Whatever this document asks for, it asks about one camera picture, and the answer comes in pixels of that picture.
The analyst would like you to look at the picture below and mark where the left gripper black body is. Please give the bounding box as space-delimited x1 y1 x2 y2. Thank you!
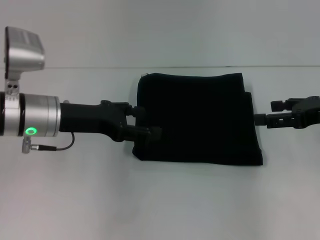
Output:
58 99 131 144

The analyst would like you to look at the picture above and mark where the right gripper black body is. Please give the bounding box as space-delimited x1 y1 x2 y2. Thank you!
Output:
291 95 320 130

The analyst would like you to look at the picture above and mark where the black t-shirt with white print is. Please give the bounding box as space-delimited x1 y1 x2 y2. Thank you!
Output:
131 72 265 167

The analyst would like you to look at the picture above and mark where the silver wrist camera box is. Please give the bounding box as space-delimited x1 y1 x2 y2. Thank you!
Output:
3 26 46 96

